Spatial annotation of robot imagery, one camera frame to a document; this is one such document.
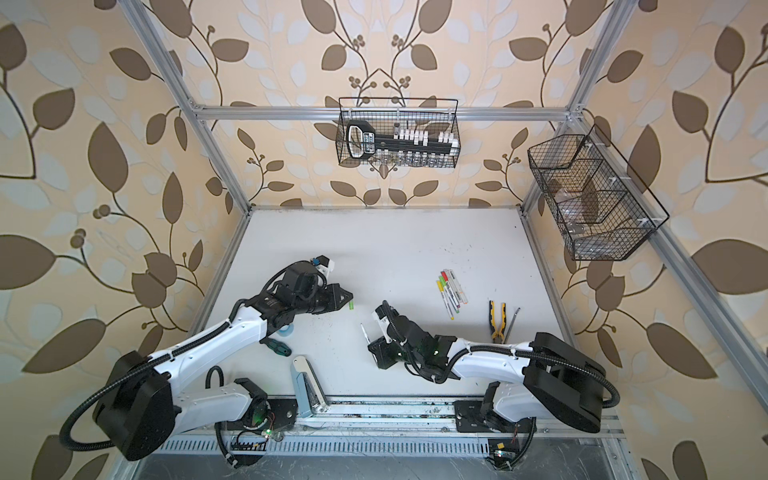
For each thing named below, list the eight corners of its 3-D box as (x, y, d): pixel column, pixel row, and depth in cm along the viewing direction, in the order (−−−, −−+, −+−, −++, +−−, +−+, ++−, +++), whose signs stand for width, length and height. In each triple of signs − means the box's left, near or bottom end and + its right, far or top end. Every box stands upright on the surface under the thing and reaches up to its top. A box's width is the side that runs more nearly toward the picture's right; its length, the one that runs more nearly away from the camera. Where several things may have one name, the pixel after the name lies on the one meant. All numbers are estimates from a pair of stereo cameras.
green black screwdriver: (261, 344, 87) (259, 342, 85) (267, 336, 88) (265, 334, 87) (288, 358, 84) (286, 356, 83) (294, 350, 86) (292, 347, 84)
